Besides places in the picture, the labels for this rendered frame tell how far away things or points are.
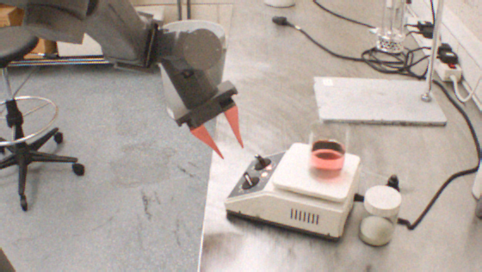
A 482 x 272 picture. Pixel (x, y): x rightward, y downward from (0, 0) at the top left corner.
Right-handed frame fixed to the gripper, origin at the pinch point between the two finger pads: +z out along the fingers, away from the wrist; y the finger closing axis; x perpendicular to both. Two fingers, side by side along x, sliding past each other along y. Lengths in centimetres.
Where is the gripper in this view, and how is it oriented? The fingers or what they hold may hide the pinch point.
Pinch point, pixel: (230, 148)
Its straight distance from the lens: 83.8
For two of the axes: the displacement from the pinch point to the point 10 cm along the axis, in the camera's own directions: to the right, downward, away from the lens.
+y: 8.7, -4.9, 0.3
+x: -1.8, -2.6, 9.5
